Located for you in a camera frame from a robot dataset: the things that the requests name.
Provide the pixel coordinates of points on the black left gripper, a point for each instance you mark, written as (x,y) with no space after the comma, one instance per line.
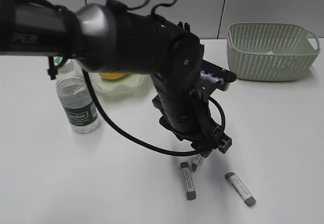
(189,111)

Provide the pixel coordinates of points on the eraser with barcode sleeve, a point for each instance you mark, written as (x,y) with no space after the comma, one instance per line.
(197,162)

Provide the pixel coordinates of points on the grey white eraser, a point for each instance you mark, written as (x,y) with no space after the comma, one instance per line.
(240,189)
(187,181)

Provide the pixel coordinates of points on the yellow mango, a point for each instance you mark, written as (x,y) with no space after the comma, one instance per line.
(112,76)

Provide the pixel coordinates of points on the clear water bottle green label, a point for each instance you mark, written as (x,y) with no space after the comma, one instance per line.
(75,99)

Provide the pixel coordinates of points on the black marker pen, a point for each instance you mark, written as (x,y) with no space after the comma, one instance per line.
(184,26)

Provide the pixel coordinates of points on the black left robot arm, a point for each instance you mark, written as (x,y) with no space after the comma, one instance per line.
(112,38)

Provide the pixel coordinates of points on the frosted green wavy plate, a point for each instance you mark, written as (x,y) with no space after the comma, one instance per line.
(125,85)

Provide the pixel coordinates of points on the pale green plastic basket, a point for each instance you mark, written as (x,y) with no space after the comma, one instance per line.
(247,44)

